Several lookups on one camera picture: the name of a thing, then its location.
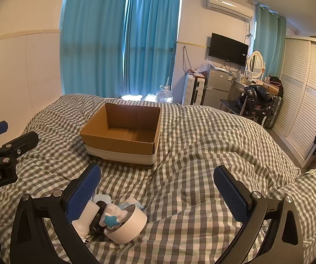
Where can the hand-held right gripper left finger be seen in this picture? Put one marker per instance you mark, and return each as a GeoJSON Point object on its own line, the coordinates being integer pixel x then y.
{"type": "Point", "coordinates": [82, 195]}

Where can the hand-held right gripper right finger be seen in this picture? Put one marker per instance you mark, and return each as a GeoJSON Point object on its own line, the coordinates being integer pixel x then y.
{"type": "Point", "coordinates": [230, 192]}

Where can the white plastic bottle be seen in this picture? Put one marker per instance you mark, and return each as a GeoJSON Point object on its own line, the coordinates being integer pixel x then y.
{"type": "Point", "coordinates": [85, 217]}

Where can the white toy with blue star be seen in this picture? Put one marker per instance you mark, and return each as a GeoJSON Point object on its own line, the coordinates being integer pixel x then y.
{"type": "Point", "coordinates": [110, 220]}

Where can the white round container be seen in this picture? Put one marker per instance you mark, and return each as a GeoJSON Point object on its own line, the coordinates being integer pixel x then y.
{"type": "Point", "coordinates": [131, 227]}

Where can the cardboard box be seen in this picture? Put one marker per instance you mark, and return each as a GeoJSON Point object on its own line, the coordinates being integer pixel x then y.
{"type": "Point", "coordinates": [119, 145]}

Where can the small black object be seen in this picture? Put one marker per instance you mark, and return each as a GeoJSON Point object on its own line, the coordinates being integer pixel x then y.
{"type": "Point", "coordinates": [98, 211]}

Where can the grey checked blanket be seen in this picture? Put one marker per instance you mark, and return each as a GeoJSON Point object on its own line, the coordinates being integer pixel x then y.
{"type": "Point", "coordinates": [202, 154]}

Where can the black chair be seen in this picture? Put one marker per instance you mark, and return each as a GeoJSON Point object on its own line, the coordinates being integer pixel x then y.
{"type": "Point", "coordinates": [230, 105]}

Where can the dark suitcase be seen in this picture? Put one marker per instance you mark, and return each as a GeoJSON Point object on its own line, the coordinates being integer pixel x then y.
{"type": "Point", "coordinates": [273, 112]}

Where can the black plastic bag pile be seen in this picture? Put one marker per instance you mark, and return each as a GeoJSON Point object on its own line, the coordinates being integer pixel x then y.
{"type": "Point", "coordinates": [255, 99]}

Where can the small grey fridge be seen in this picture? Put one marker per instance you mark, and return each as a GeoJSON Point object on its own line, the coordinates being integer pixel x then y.
{"type": "Point", "coordinates": [217, 88]}

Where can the white suitcase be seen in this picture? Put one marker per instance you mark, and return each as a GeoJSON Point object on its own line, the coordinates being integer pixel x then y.
{"type": "Point", "coordinates": [193, 89]}

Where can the clear water jug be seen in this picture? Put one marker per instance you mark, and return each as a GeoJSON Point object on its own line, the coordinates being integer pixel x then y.
{"type": "Point", "coordinates": [164, 95]}

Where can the black handbag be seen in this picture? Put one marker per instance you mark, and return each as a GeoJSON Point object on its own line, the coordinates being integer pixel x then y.
{"type": "Point", "coordinates": [276, 84]}

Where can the white slatted wardrobe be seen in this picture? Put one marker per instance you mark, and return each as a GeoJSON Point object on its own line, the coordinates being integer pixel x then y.
{"type": "Point", "coordinates": [303, 93]}

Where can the wide teal curtain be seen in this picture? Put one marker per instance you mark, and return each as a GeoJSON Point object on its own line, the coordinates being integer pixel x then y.
{"type": "Point", "coordinates": [91, 38]}

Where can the clear plastic bag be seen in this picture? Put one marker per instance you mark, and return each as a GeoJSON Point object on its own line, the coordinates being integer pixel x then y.
{"type": "Point", "coordinates": [203, 66]}

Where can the white oval vanity mirror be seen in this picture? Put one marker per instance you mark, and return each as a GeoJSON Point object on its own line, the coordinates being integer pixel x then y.
{"type": "Point", "coordinates": [256, 63]}

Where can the narrow teal curtain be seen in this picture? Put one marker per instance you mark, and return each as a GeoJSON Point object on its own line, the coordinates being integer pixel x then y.
{"type": "Point", "coordinates": [269, 33]}

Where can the white air conditioner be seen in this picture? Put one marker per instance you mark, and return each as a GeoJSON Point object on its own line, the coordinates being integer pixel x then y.
{"type": "Point", "coordinates": [228, 7]}

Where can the black wall television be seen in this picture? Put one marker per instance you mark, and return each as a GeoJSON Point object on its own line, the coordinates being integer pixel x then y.
{"type": "Point", "coordinates": [228, 49]}

